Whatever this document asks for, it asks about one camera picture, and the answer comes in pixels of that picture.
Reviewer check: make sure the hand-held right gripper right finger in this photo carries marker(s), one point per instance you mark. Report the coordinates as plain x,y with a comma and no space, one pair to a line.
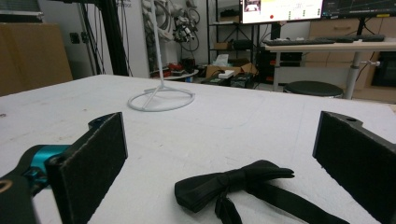
358,158

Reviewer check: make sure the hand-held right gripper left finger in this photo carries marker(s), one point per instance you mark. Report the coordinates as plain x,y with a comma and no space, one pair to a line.
87,174

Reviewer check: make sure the black bow tie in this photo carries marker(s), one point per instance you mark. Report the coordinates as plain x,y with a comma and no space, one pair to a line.
230,186

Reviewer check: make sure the round black stool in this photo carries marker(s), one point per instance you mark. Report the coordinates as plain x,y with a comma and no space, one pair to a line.
313,88

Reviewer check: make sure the light wooden desk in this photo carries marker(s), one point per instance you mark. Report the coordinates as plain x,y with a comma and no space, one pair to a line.
336,47

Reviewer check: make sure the wooden drawer cabinet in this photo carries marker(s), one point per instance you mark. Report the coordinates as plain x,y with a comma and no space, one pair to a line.
345,40

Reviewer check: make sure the black keyboard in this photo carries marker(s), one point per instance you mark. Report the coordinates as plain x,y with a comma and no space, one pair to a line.
361,38
299,41

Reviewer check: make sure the brown cardboard panel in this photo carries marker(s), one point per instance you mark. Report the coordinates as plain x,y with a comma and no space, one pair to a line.
31,56

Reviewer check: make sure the black metal stand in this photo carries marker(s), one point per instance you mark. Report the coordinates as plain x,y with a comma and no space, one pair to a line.
113,37

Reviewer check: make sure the dark computer monitor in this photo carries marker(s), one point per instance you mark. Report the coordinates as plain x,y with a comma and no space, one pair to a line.
358,7

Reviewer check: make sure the open cardboard box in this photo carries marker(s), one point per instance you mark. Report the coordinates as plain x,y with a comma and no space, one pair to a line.
229,67

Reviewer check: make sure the bright computer monitor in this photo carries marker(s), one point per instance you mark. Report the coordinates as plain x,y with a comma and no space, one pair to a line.
280,11

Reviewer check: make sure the black metal shelf rack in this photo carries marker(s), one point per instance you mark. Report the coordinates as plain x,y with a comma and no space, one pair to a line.
232,31

